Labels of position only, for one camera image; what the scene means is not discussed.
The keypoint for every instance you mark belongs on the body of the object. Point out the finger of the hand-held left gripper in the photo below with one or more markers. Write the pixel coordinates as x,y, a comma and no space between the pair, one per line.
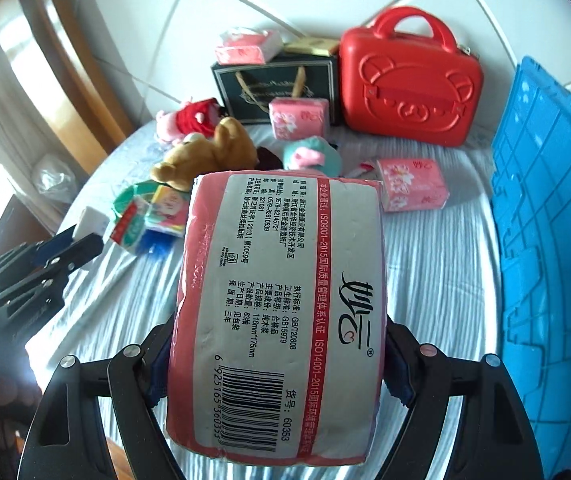
45,252
82,250

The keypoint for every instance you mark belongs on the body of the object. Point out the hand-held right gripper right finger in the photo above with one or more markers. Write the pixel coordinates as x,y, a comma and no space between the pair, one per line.
395,385

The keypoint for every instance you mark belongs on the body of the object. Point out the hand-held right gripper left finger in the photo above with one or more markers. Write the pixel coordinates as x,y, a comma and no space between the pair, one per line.
158,385

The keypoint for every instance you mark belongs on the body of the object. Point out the white cardboard box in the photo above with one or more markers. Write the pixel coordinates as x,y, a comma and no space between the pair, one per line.
90,221

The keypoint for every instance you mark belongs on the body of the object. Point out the pink tissue pack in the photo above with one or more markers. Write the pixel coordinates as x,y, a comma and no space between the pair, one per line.
275,310
413,185
298,117
248,45

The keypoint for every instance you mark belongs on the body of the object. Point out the blue plastic crate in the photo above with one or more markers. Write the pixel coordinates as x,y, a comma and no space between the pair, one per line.
550,260

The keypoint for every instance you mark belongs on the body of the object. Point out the dark wooden nightstand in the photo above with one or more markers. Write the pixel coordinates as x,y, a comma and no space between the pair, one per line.
15,225

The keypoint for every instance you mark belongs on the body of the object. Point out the red and green medicine box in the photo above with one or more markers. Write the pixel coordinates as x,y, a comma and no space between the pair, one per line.
128,227

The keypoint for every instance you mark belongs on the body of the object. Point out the green plastic packet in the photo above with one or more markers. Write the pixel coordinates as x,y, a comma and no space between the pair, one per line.
130,197

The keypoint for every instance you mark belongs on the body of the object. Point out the clear plastic bag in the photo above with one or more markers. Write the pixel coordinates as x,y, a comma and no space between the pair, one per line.
55,180

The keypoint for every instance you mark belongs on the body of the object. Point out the pastel sanitary pad pack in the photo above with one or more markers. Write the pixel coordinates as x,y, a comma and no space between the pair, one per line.
168,212

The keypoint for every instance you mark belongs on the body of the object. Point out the brown bear plush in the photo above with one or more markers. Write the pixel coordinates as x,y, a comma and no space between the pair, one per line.
205,155

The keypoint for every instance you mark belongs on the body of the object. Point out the pig plush in red dress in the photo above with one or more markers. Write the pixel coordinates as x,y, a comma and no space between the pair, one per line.
190,117

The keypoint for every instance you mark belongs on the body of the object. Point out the black gift box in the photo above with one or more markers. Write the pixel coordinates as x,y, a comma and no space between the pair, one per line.
255,90

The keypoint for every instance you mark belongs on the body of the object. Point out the pig plush in teal outfit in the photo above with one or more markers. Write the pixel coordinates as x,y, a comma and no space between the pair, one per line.
310,155

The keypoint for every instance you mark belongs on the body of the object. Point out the opened pink tissue pack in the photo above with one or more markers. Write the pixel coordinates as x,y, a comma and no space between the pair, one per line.
248,45

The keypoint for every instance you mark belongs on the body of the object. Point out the red bear-embossed suitcase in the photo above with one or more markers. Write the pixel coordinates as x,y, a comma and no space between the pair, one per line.
410,85

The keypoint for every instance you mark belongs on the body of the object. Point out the gold flat box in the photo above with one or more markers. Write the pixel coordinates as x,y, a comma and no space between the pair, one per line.
313,46

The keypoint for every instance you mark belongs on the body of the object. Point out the wooden headboard frame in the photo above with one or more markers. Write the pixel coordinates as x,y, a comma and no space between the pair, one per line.
65,45

